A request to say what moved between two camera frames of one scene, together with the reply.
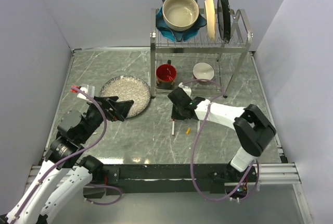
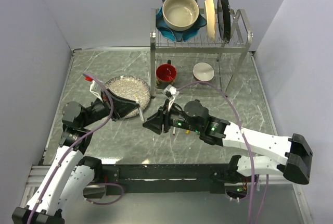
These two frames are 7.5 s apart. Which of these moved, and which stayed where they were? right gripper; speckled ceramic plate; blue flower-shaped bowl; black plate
Moved: right gripper
Stayed: black plate; speckled ceramic plate; blue flower-shaped bowl
